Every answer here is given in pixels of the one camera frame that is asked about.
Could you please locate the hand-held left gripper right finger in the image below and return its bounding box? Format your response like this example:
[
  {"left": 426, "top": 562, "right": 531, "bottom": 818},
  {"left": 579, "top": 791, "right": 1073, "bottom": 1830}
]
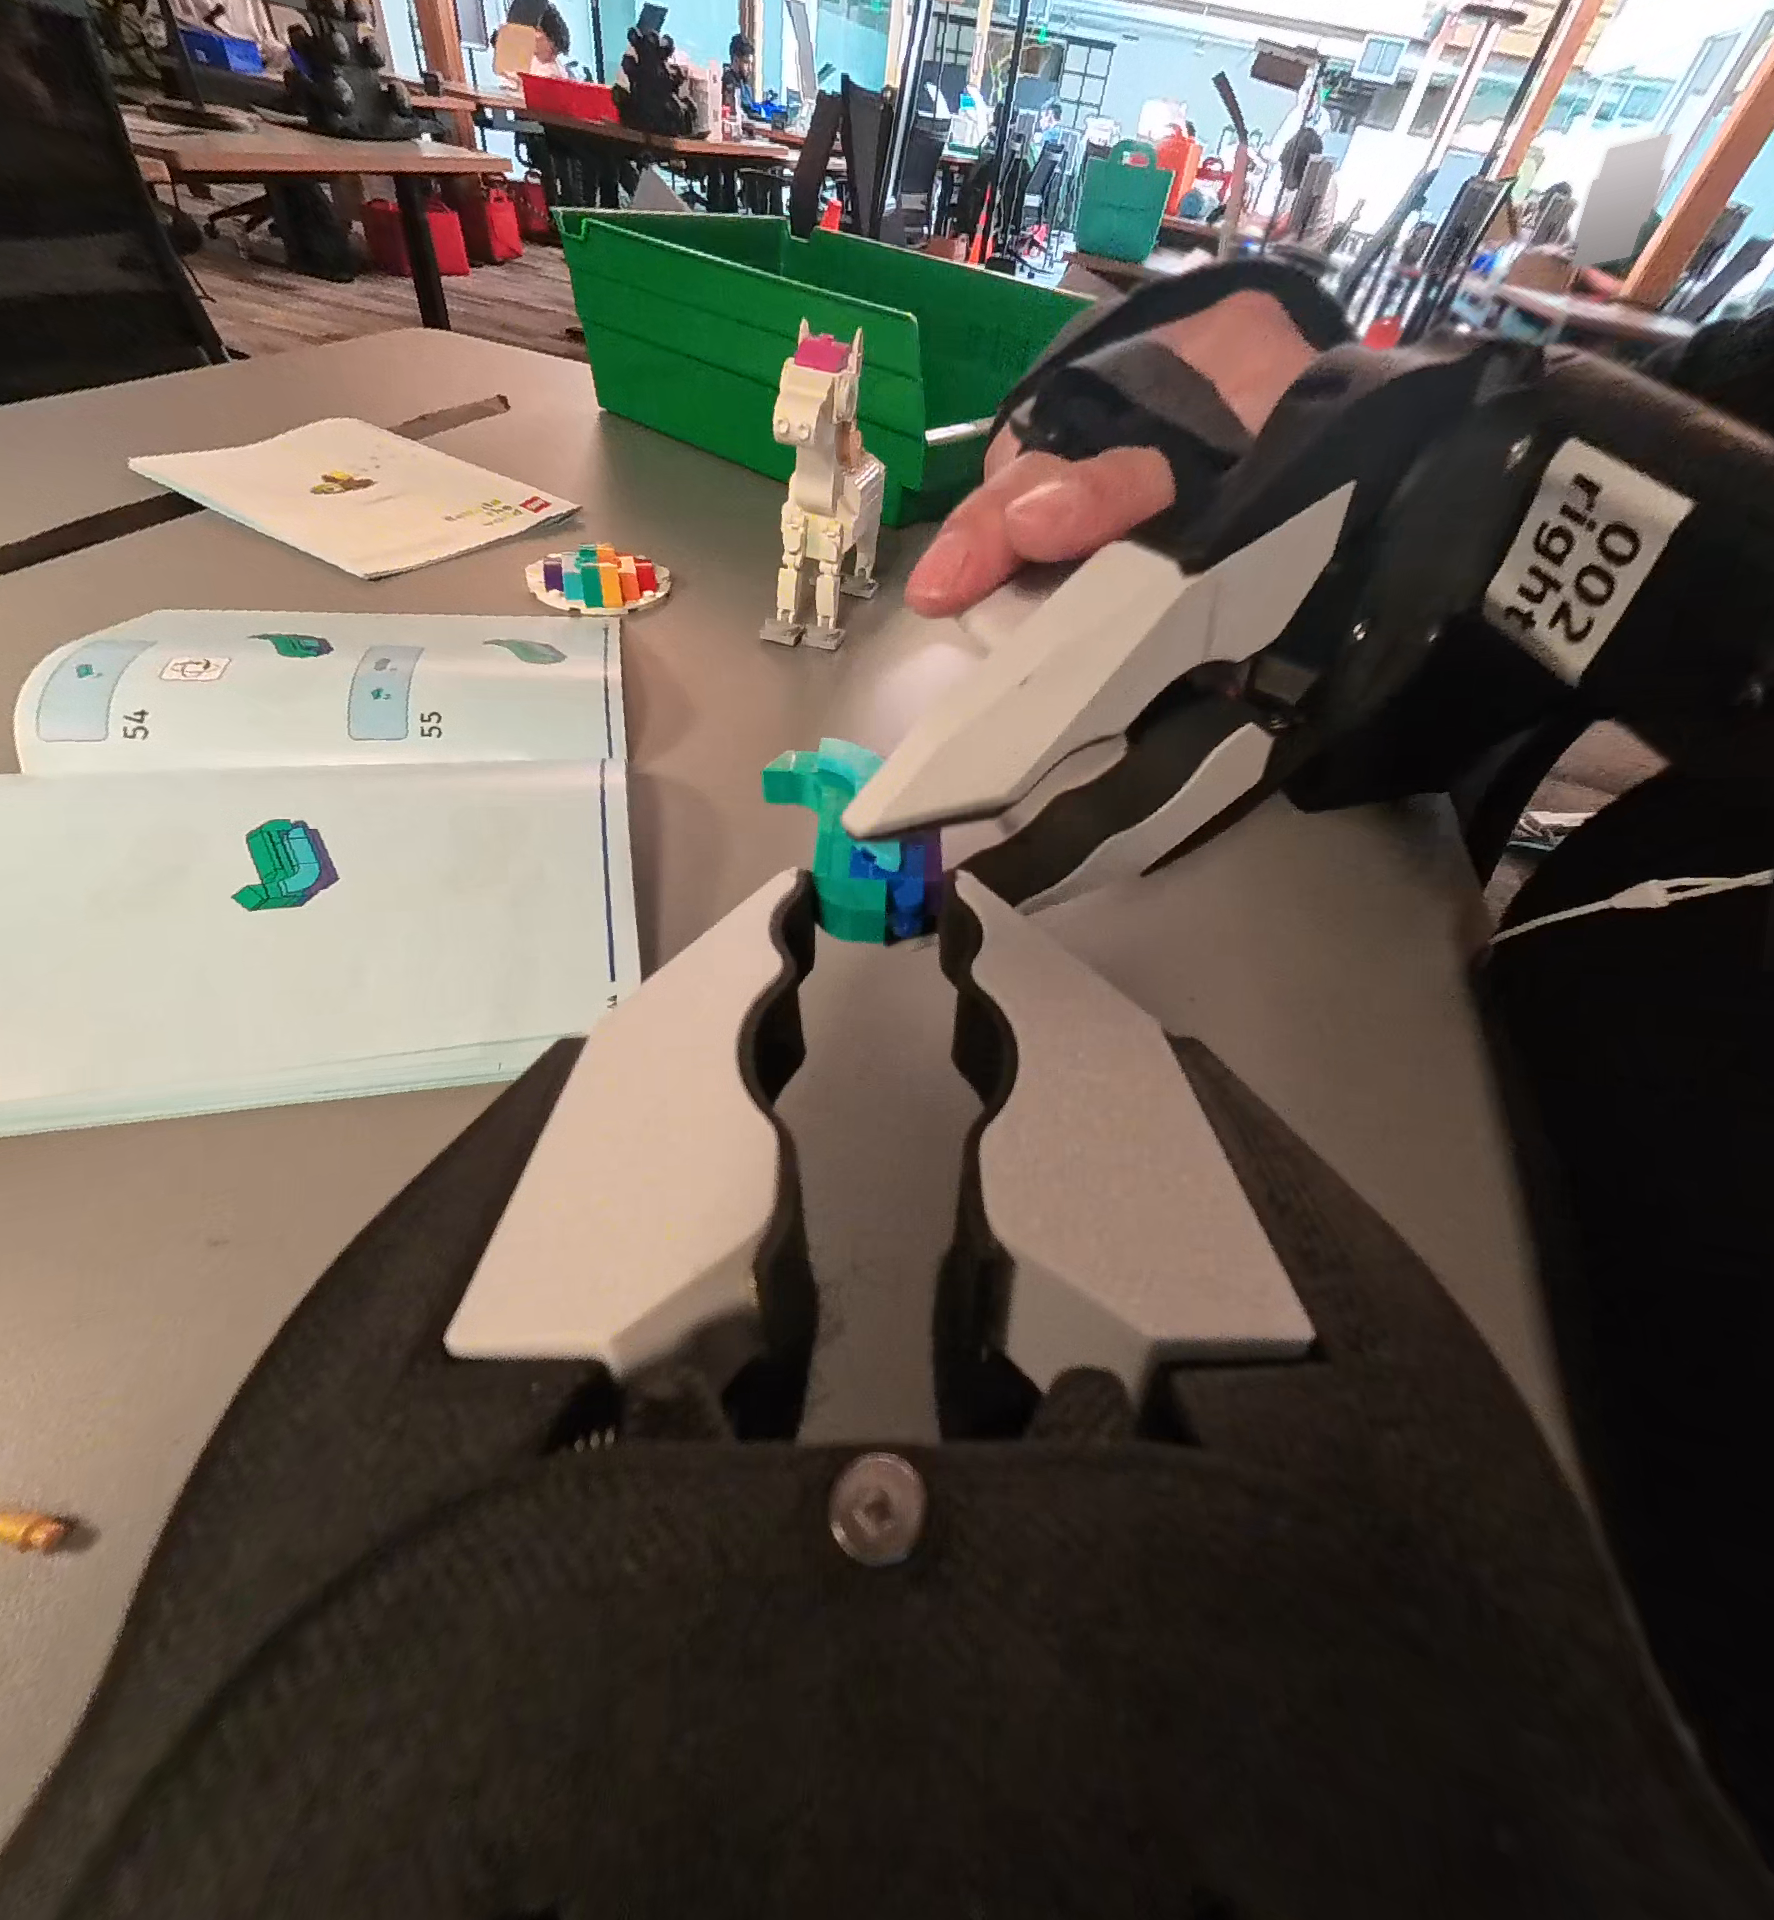
[{"left": 944, "top": 869, "right": 1316, "bottom": 1411}]

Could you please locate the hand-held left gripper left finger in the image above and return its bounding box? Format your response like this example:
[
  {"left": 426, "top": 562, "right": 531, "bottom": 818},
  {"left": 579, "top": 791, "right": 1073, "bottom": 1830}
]
[{"left": 443, "top": 866, "right": 822, "bottom": 1379}]

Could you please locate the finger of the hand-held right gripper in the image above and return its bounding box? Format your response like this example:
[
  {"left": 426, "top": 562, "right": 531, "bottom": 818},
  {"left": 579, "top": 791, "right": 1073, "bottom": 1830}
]
[
  {"left": 962, "top": 703, "right": 1305, "bottom": 918},
  {"left": 838, "top": 480, "right": 1357, "bottom": 845}
]

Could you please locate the teal and purple brick assembly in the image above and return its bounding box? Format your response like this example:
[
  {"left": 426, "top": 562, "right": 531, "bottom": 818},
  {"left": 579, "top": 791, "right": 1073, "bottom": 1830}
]
[{"left": 759, "top": 738, "right": 952, "bottom": 947}]

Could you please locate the white lego unicorn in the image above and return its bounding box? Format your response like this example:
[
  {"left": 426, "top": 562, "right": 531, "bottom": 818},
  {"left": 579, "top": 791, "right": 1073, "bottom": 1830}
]
[{"left": 759, "top": 318, "right": 890, "bottom": 651}]

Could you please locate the lego instruction booklet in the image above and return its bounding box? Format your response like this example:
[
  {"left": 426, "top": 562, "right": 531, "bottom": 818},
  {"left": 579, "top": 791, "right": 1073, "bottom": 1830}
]
[{"left": 0, "top": 605, "right": 643, "bottom": 1149}]

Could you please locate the round white colourful lego plate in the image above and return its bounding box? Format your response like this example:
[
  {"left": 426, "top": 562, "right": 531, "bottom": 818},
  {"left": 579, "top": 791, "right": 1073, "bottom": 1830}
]
[{"left": 523, "top": 539, "right": 673, "bottom": 617}]

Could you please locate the person's right hand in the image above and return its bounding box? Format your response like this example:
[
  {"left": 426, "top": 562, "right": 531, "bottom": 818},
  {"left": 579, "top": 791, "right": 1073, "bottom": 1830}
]
[{"left": 904, "top": 258, "right": 1362, "bottom": 617}]

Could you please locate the green tote bag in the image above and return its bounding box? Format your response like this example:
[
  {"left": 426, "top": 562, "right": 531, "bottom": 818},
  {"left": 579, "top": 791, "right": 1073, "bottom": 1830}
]
[{"left": 1076, "top": 137, "right": 1178, "bottom": 265}]

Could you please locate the green plastic bin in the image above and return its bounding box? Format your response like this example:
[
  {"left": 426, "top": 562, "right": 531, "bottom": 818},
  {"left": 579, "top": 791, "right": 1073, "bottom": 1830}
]
[{"left": 554, "top": 205, "right": 1099, "bottom": 529}]

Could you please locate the person's black clothing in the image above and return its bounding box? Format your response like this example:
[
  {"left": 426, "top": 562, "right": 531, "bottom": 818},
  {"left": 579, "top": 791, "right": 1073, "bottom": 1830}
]
[{"left": 1472, "top": 720, "right": 1774, "bottom": 1920}]

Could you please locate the white booklet with yellow picture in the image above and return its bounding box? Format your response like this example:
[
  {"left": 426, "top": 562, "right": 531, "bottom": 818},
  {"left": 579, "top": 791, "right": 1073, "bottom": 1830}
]
[{"left": 125, "top": 415, "right": 583, "bottom": 582}]

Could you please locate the black bulky device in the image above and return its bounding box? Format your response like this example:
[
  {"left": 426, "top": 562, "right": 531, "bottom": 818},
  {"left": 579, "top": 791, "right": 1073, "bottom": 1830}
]
[
  {"left": 607, "top": 26, "right": 710, "bottom": 140},
  {"left": 283, "top": 0, "right": 423, "bottom": 144}
]

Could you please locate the red bag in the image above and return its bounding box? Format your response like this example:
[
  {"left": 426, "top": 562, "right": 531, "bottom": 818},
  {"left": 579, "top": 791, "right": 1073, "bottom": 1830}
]
[
  {"left": 361, "top": 192, "right": 471, "bottom": 281},
  {"left": 443, "top": 174, "right": 530, "bottom": 265}
]

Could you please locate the wooden desk with black legs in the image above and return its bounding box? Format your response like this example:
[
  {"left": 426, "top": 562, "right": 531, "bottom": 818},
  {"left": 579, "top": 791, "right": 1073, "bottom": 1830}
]
[{"left": 122, "top": 112, "right": 518, "bottom": 336}]

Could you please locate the black office chair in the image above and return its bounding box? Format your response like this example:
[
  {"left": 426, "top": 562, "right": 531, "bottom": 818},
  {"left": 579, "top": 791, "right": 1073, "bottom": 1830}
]
[{"left": 0, "top": 0, "right": 236, "bottom": 420}]

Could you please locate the white cord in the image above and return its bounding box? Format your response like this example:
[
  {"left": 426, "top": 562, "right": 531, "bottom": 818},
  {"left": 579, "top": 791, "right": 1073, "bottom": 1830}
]
[{"left": 1486, "top": 869, "right": 1774, "bottom": 949}]

